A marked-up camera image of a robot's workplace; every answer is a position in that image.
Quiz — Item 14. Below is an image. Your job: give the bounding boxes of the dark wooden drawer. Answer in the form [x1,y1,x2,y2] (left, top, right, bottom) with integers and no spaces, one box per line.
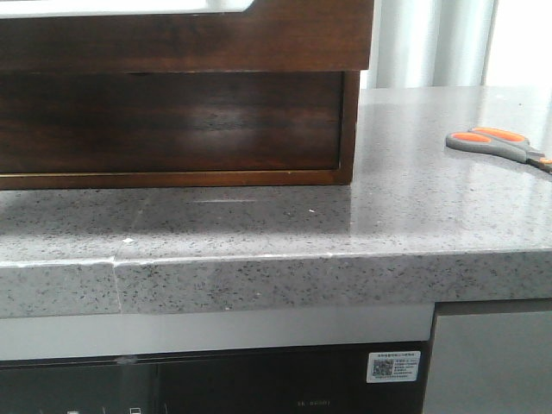
[1,1,373,173]

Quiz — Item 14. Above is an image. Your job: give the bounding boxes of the orange and grey scissors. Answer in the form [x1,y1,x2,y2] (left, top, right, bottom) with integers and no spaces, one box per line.
[445,127,551,173]

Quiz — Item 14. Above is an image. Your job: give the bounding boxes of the dark wooden drawer cabinet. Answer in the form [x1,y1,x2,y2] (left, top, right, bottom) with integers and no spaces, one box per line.
[0,68,361,191]

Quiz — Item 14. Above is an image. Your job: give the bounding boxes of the black built-in oven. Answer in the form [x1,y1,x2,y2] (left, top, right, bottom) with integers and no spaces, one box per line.
[1,341,429,413]

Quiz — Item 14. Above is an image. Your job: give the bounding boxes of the white QR code sticker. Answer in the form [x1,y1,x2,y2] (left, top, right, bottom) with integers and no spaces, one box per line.
[367,351,422,384]

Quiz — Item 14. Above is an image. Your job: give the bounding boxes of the white curtain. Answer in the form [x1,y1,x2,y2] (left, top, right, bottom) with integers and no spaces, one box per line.
[361,1,498,89]

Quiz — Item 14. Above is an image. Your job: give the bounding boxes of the grey cabinet door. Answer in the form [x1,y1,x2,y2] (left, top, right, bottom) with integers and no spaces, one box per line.
[423,299,551,413]

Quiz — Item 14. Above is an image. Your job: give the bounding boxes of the white tray on cabinet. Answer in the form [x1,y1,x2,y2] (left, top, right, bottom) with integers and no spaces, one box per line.
[1,0,254,19]

